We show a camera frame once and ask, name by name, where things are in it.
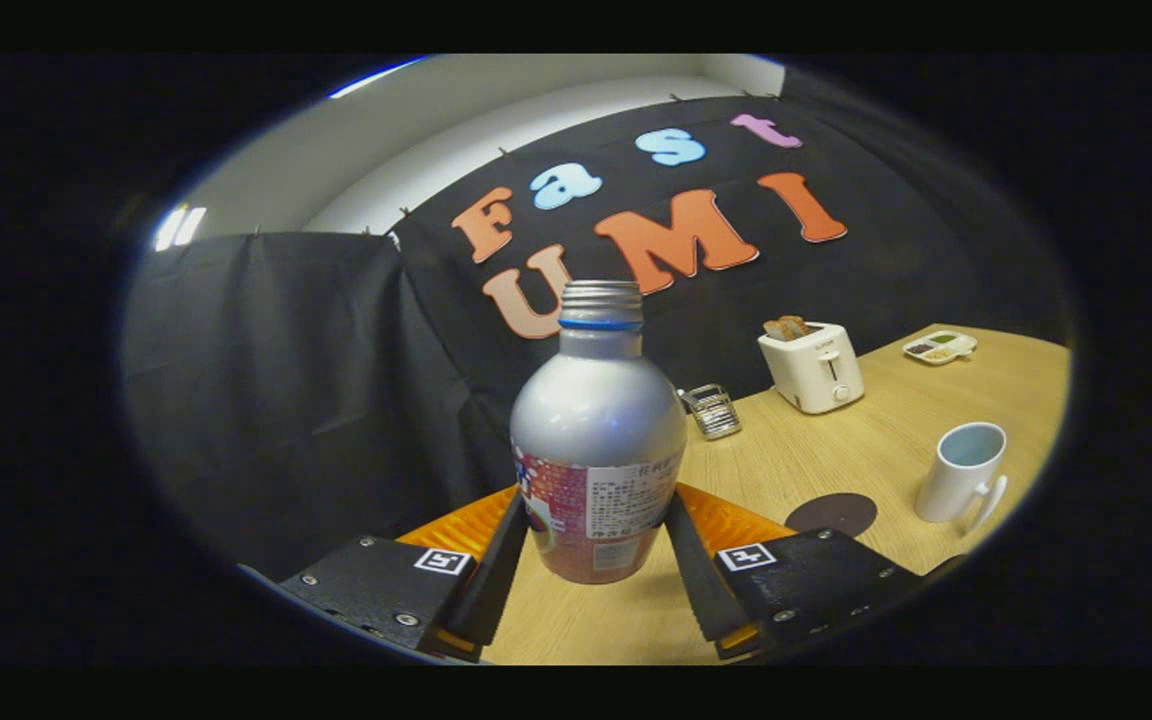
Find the black backdrop cloth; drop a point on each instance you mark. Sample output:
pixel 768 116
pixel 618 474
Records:
pixel 286 380

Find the ceiling light panel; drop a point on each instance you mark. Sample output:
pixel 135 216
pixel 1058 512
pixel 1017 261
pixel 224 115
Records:
pixel 179 227

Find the silver juice bottle red label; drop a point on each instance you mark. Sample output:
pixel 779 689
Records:
pixel 596 430

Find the toast slice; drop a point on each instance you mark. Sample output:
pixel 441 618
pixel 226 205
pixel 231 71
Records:
pixel 774 329
pixel 795 325

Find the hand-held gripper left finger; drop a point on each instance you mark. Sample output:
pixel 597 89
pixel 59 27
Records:
pixel 494 585

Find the wooden table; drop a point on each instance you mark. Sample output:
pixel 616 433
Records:
pixel 836 450

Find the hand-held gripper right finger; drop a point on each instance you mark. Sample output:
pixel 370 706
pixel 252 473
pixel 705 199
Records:
pixel 701 590

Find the dark brown round coaster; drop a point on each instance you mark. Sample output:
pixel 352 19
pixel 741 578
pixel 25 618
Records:
pixel 831 513

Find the white divided snack tray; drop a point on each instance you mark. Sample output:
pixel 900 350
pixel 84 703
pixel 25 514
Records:
pixel 939 346

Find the white toaster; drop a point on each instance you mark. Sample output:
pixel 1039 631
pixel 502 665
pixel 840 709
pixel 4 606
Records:
pixel 814 370

